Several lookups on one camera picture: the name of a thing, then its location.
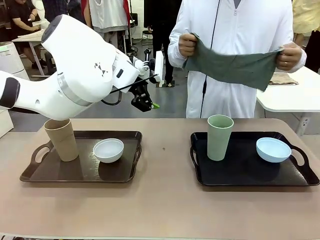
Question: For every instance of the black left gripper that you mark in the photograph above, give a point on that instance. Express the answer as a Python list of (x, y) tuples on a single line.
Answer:
[(140, 91)]

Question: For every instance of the green tall cup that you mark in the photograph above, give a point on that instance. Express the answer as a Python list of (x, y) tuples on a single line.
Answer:
[(218, 142)]

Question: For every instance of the green cloth mat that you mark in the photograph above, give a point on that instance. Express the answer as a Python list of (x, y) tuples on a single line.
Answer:
[(237, 67)]

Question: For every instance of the light blue bowl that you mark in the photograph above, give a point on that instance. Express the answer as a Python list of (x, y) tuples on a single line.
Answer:
[(273, 151)]

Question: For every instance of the beige cloth mat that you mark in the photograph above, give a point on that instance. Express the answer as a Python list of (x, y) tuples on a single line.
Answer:
[(282, 78)]

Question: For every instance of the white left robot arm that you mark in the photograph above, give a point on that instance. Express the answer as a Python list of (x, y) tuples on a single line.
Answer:
[(75, 70)]

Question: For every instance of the person's left forearm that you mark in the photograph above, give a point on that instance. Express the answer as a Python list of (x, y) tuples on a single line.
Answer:
[(303, 58)]

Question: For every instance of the person's right forearm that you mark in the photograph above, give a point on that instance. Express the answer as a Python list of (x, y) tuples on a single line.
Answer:
[(175, 50)]

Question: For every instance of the brown plastic tray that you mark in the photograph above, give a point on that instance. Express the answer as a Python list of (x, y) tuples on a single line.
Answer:
[(75, 172)]

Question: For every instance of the black plastic tray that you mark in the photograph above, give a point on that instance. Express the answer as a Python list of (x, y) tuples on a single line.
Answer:
[(245, 175)]

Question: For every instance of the person's right hand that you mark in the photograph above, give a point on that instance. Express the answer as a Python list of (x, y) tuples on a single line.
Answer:
[(187, 45)]

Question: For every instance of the person's left hand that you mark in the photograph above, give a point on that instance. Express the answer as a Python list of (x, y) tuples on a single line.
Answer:
[(290, 57)]

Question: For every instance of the white bowl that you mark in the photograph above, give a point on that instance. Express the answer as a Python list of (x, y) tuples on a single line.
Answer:
[(108, 152)]

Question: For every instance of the person in black clothes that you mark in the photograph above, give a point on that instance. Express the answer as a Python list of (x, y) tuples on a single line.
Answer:
[(162, 25)]

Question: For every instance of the tan tall cup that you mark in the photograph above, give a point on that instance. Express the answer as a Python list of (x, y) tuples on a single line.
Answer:
[(65, 145)]

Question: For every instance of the person in white vest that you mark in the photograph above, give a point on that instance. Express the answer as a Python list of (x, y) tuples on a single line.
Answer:
[(107, 15)]

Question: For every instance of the black stool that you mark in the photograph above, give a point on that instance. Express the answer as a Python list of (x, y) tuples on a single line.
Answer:
[(50, 63)]

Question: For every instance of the person's white jacket torso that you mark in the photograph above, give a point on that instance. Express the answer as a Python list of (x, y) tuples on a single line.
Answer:
[(250, 25)]

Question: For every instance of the white background desk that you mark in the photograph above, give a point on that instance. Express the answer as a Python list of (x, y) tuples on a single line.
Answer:
[(27, 36)]

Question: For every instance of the white side table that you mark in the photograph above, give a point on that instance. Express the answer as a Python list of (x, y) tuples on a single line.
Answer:
[(287, 97)]

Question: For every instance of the white air purifier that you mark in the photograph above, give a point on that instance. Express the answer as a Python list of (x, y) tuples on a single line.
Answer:
[(11, 60)]

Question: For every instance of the seated person black shirt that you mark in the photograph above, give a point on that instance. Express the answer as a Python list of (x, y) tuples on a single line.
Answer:
[(20, 12)]

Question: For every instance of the person in yellow shirt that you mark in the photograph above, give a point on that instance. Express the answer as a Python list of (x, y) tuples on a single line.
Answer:
[(307, 15)]

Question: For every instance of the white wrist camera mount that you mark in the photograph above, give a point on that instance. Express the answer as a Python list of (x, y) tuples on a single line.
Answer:
[(160, 65)]

